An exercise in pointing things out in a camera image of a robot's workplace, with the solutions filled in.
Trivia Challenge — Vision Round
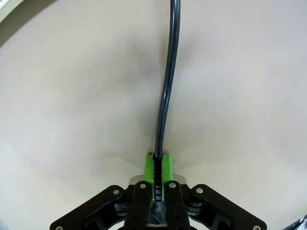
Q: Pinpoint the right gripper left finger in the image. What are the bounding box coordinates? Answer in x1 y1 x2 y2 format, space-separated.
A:
49 154 155 230

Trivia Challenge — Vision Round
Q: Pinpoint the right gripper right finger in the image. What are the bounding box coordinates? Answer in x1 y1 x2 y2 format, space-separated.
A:
162 154 267 230

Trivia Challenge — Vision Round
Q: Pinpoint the black power cable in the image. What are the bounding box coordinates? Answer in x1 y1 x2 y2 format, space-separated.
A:
150 0 182 225

